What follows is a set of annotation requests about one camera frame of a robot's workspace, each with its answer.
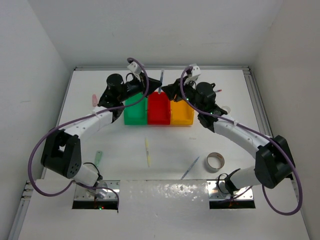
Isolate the yellow plastic bin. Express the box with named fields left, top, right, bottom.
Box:
left=170, top=100, right=194, bottom=126

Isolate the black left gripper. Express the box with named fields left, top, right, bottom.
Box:
left=117, top=71, right=162, bottom=103

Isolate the aluminium frame rail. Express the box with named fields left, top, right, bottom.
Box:
left=243, top=67, right=273, bottom=137

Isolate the green plastic bin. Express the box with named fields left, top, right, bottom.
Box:
left=124, top=97, right=148, bottom=126

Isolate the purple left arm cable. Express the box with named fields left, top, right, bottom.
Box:
left=27, top=57, right=150, bottom=208

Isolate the blue ink pen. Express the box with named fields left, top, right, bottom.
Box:
left=180, top=156, right=200, bottom=180

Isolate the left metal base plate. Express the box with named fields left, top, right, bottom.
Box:
left=74, top=180, right=120, bottom=202

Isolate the red plastic bin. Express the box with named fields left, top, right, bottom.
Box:
left=147, top=92, right=171, bottom=125

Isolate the dark red ink pen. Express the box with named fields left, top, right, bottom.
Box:
left=158, top=69, right=165, bottom=95

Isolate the yellow highlighter pen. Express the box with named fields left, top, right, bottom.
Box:
left=144, top=137, right=151, bottom=168

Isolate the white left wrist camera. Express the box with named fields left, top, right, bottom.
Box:
left=127, top=61, right=142, bottom=76

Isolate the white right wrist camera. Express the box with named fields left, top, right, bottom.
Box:
left=186, top=64, right=202, bottom=81

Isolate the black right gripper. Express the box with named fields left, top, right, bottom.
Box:
left=162, top=75, right=203, bottom=113

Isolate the pink eraser stick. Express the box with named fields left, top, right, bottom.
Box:
left=92, top=94, right=98, bottom=107

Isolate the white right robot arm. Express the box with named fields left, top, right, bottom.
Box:
left=162, top=78, right=297, bottom=195

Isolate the green eraser stick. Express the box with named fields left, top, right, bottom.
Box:
left=94, top=150, right=103, bottom=167

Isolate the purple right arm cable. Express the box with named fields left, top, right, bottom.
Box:
left=180, top=66, right=303, bottom=215

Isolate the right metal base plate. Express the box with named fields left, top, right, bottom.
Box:
left=206, top=180, right=256, bottom=201

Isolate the small clear tape roll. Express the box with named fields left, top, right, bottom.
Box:
left=221, top=106, right=231, bottom=114

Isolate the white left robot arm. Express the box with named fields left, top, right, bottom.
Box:
left=40, top=73, right=162, bottom=187

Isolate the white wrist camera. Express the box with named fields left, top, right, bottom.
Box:
left=127, top=61, right=142, bottom=76
left=186, top=64, right=202, bottom=81

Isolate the wide clear tape roll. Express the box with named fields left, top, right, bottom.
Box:
left=205, top=152, right=225, bottom=173

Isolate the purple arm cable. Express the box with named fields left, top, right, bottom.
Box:
left=27, top=57, right=150, bottom=208
left=180, top=66, right=303, bottom=215

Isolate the metal base plate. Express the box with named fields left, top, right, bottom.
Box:
left=74, top=180, right=120, bottom=202
left=206, top=180, right=256, bottom=201

